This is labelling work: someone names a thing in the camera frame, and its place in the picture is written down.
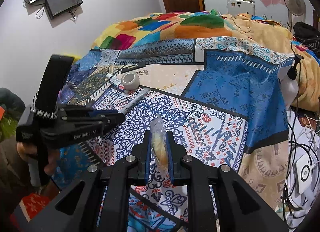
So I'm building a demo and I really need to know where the clear plastic wrapper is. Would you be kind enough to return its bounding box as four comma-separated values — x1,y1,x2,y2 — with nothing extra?
150,114,168,173

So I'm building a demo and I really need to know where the black rectangular strip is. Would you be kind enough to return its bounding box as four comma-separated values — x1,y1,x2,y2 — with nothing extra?
121,62,146,73

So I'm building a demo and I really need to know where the person's left hand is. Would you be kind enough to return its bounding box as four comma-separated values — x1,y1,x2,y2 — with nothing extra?
16,142,60,175

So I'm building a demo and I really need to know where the white tube with red cap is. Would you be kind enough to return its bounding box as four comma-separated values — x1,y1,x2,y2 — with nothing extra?
106,73,125,91

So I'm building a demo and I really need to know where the green patterned cloth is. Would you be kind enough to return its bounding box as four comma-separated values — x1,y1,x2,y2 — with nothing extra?
0,113,18,142

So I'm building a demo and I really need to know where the grey tape roll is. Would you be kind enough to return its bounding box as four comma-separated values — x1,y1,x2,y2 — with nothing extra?
121,72,140,91

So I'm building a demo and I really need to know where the dark green cushion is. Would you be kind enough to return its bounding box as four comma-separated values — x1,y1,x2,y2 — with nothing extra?
0,88,25,115

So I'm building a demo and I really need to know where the silver marker pen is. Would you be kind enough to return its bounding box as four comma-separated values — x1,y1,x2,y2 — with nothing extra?
120,88,150,115

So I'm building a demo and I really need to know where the blue patchwork bedspread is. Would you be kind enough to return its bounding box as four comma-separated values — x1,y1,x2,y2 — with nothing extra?
51,36,296,232

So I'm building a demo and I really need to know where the colourful checked blanket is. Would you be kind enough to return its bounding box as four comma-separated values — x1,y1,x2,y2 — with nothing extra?
91,10,235,50

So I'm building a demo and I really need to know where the white power adapter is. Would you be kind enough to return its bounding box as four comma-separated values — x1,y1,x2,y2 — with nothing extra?
293,153,313,196

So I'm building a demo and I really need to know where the black clip microphone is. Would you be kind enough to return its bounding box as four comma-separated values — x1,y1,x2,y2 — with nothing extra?
287,54,304,81

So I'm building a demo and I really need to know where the tan blanket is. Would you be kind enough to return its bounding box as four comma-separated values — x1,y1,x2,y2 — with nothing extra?
223,14,319,112

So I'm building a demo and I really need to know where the white box on wardrobe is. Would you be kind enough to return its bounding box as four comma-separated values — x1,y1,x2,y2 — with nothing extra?
227,0,255,16

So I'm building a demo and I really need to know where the black bag on bed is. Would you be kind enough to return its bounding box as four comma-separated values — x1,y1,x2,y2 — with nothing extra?
293,22,320,58

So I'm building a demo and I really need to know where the standing fan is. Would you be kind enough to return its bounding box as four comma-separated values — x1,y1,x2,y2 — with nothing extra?
284,0,306,31

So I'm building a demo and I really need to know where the lower wall monitor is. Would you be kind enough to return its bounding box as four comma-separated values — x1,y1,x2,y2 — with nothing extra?
44,0,83,20

